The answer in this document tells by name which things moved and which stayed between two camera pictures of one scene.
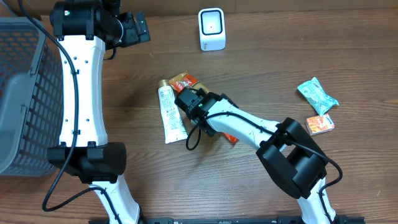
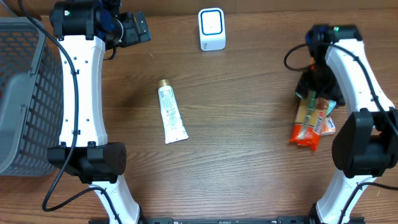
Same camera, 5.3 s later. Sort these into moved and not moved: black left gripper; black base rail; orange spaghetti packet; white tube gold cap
Moved: orange spaghetti packet
Not moved: black left gripper; black base rail; white tube gold cap
